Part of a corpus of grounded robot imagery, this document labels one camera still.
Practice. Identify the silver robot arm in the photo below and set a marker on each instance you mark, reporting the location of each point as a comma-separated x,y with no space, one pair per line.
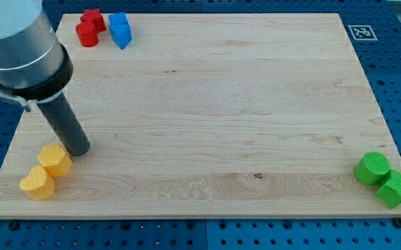
34,66

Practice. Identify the wooden board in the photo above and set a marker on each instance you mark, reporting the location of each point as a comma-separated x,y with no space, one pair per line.
211,116

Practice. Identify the blue triangular block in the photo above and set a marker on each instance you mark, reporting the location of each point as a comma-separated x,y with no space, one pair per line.
121,35

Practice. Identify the blue cube block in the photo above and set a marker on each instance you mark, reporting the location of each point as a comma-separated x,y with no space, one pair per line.
119,18

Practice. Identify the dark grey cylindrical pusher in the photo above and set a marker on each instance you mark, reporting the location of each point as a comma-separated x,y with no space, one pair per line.
65,124

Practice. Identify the red cylinder block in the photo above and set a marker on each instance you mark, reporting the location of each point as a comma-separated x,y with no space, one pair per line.
87,35

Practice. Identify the yellow hexagon block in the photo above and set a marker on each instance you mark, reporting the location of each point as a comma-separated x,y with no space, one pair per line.
55,160

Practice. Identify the red star block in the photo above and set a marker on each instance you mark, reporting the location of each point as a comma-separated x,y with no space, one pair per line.
95,17

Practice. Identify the yellow heart block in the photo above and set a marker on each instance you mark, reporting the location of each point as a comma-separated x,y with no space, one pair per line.
38,184

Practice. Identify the green cylinder block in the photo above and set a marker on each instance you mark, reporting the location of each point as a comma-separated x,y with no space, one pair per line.
372,168

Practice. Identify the white fiducial marker tag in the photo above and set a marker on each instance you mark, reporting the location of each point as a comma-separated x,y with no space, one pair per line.
362,32

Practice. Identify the green star block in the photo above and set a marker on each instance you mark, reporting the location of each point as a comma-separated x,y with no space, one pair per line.
389,189

